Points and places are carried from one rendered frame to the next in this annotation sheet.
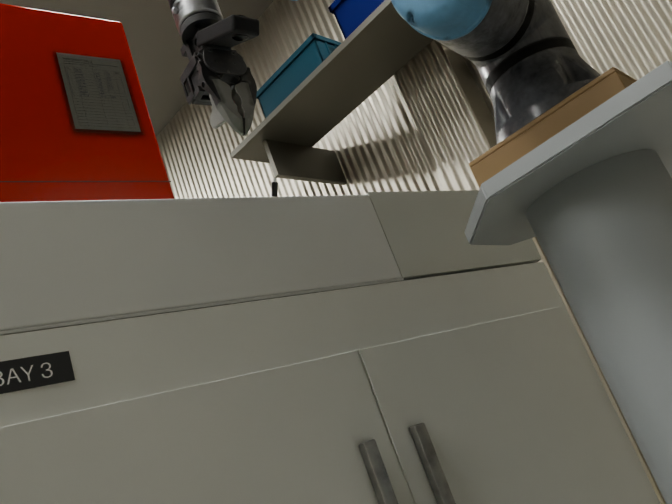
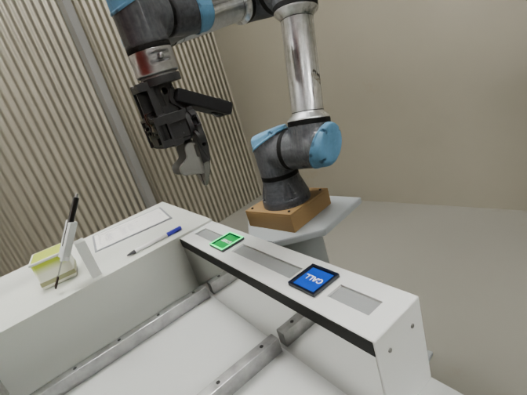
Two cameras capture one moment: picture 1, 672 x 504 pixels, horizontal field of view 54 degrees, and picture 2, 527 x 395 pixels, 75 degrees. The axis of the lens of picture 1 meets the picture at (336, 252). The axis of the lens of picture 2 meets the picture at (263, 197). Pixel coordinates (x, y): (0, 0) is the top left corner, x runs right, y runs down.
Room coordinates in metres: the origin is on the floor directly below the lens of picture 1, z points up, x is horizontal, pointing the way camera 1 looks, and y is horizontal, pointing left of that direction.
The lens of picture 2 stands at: (0.65, 0.70, 1.27)
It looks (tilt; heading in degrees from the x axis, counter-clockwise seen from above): 19 degrees down; 280
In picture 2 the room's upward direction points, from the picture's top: 17 degrees counter-clockwise
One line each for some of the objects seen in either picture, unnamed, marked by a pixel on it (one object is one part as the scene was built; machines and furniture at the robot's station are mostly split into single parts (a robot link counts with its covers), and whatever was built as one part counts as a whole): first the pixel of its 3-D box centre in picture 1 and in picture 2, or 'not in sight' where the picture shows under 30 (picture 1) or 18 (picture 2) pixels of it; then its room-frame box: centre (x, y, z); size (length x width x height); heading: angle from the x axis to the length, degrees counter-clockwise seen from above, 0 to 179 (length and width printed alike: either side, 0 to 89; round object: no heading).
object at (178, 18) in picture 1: (196, 18); (155, 64); (0.87, 0.08, 1.33); 0.08 x 0.08 x 0.05
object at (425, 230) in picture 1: (356, 303); (86, 287); (1.27, 0.00, 0.89); 0.62 x 0.35 x 0.14; 41
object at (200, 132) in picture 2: (214, 81); (196, 139); (0.84, 0.08, 1.19); 0.05 x 0.02 x 0.09; 132
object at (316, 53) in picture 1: (313, 87); not in sight; (3.00, -0.20, 2.47); 0.50 x 0.37 x 0.20; 50
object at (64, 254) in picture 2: not in sight; (74, 251); (1.17, 0.10, 1.03); 0.06 x 0.04 x 0.13; 41
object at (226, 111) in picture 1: (221, 115); (194, 166); (0.86, 0.09, 1.14); 0.06 x 0.03 x 0.09; 42
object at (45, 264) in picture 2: not in sight; (54, 265); (1.26, 0.06, 1.00); 0.07 x 0.07 x 0.07; 33
